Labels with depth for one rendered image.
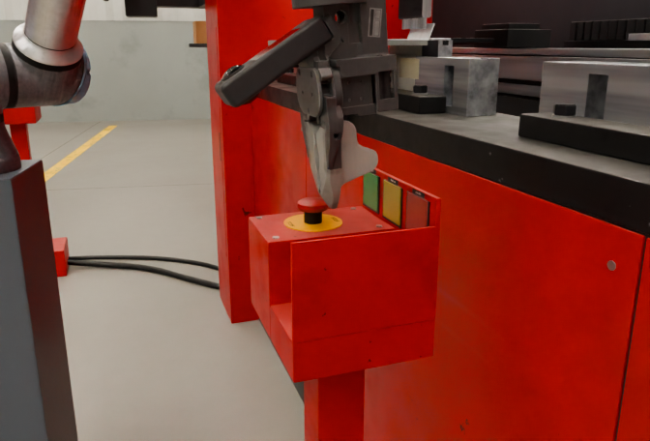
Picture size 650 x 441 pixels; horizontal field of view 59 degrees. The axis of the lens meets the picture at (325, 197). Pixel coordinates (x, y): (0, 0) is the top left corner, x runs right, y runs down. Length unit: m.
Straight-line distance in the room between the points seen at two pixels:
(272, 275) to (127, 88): 7.69
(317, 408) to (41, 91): 0.76
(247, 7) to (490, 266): 1.41
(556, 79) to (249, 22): 1.32
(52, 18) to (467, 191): 0.73
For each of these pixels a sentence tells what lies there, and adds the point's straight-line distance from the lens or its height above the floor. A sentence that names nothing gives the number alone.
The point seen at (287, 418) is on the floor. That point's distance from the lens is 1.70.
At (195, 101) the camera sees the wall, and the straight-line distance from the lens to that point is 8.22.
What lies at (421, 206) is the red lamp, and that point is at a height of 0.82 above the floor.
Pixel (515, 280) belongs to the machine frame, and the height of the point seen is 0.72.
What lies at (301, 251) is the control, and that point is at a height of 0.80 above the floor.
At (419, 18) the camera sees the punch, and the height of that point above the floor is 1.04.
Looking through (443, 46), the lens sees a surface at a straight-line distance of 1.11.
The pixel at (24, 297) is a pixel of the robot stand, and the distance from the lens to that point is 1.16.
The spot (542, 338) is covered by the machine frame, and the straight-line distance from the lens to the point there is 0.71.
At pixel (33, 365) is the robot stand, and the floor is 0.43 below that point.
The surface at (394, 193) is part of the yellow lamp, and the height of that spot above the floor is 0.82.
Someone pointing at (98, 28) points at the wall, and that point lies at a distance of 8.33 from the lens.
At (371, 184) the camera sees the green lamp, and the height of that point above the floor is 0.82.
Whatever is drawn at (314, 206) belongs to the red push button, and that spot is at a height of 0.81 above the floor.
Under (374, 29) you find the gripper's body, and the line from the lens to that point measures 0.58.
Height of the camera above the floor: 0.99
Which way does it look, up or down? 15 degrees down
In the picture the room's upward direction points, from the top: straight up
